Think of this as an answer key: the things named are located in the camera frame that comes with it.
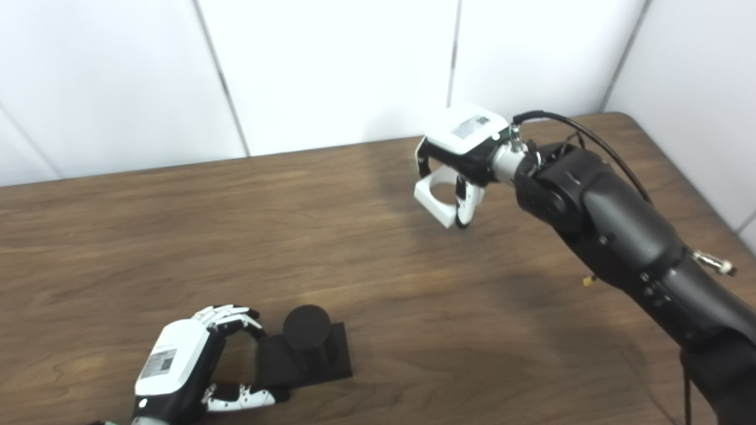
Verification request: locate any black peg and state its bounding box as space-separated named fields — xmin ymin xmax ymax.
xmin=255 ymin=305 xmax=353 ymax=389

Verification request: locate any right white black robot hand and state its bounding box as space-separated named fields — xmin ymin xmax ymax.
xmin=413 ymin=103 xmax=511 ymax=230

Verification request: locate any white square piece with hole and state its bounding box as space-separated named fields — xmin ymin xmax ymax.
xmin=413 ymin=165 xmax=473 ymax=228

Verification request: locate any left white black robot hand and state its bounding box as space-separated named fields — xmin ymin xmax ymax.
xmin=131 ymin=305 xmax=290 ymax=425

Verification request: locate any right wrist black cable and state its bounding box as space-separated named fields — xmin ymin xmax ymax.
xmin=511 ymin=110 xmax=653 ymax=204

